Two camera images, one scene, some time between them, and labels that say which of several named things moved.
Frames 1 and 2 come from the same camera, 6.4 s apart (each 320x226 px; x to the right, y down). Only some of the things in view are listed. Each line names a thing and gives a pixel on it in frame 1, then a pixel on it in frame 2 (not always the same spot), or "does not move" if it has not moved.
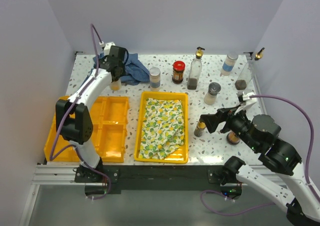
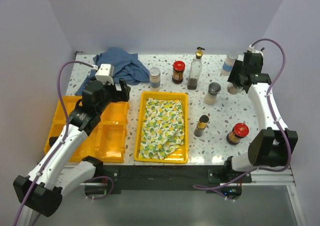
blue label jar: x=229 y=63 does not move
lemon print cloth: x=163 y=129 does not move
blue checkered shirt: x=135 y=72 does not move
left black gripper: x=123 y=70 to x=119 y=95
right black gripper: x=211 y=120 to x=233 y=77
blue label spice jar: x=155 y=79 does not move
